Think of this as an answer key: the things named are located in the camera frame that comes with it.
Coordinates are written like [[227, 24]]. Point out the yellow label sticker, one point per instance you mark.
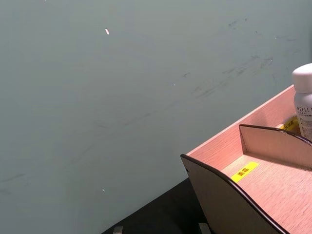
[[290, 125], [244, 171]]

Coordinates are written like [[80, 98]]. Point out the light wooden divided organizer box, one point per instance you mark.
[[268, 192]]

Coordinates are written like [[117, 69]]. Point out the small grey metal bar end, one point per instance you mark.
[[202, 229]]

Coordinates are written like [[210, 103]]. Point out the white plastic bottle with cap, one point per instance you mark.
[[303, 97]]

